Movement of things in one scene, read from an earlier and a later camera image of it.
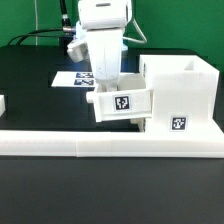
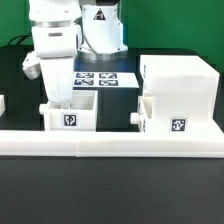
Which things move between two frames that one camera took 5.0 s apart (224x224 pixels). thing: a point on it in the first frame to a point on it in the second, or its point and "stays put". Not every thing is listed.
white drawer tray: [131, 101] to [80, 114]
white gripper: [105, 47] to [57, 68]
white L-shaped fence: [105, 144] stays put
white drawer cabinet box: [184, 93] stays put
